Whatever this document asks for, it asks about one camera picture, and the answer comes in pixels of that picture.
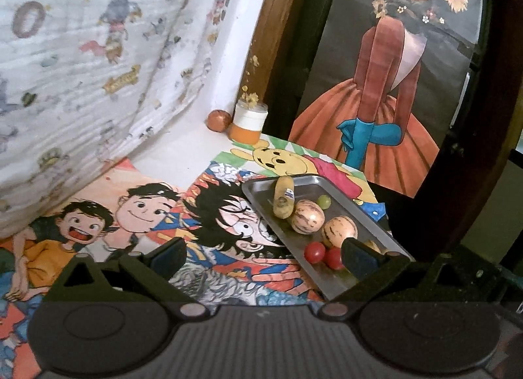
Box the white orange plastic jar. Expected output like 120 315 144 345
229 101 268 145

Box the green grape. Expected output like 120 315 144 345
316 194 331 210

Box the striped pepino melon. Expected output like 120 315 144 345
289 199 325 235
321 216 358 248

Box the girl in orange dress poster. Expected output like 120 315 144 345
290 0 482 197

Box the brown wooden post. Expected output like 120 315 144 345
239 0 304 104

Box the red cherry tomato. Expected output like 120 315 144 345
324 247 344 271
303 242 326 265

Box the metal baking tray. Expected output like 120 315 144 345
242 174 411 300

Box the long yellow banana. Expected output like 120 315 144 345
364 240 382 253

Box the white patterned quilt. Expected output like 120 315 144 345
1 0 228 237

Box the short yellow banana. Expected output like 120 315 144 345
273 175 295 219

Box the small brown onion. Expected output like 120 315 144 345
207 110 232 133

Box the colourful cartoon drawing mat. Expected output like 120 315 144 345
1 137 386 378

